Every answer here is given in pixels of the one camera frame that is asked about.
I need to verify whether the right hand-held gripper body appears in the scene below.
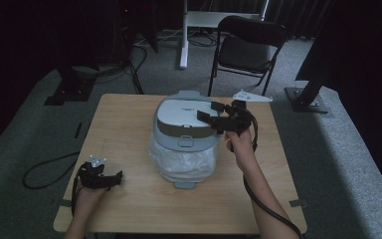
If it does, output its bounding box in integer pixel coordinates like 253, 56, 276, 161
218, 89, 275, 134

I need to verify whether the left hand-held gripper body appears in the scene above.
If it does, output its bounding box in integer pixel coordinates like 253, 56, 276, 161
78, 154, 113, 191

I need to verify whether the grey lidded trash bin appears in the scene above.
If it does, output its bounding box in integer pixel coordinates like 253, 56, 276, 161
147, 90, 225, 191

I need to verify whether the person's left hand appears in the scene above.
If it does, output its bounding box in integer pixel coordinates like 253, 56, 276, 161
74, 185, 111, 217

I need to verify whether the person's right hand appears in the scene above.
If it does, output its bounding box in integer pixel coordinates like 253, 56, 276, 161
224, 128, 257, 172

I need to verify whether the white plastic bin liner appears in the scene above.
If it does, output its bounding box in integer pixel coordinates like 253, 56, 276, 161
147, 133, 220, 184

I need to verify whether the black folding chair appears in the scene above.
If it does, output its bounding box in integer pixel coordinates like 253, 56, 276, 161
207, 15, 288, 100

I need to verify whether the black stand with bolted base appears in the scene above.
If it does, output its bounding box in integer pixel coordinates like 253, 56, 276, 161
284, 74, 330, 115

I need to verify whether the black stand with flat base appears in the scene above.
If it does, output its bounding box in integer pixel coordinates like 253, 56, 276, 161
43, 63, 97, 107

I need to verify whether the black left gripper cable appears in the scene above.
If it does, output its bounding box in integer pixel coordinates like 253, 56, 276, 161
70, 167, 85, 217

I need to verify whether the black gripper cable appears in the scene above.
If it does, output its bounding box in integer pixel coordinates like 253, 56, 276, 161
70, 167, 85, 217
242, 111, 306, 239

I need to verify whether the black looped floor cable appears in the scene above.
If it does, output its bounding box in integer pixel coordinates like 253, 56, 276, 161
22, 150, 82, 190

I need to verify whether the white desk frame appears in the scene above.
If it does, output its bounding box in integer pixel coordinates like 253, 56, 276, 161
178, 0, 271, 71

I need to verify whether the bundle of black floor cables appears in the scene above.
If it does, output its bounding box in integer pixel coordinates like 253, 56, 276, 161
94, 41, 148, 96

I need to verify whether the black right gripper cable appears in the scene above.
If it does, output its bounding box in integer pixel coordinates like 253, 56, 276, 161
242, 111, 306, 239

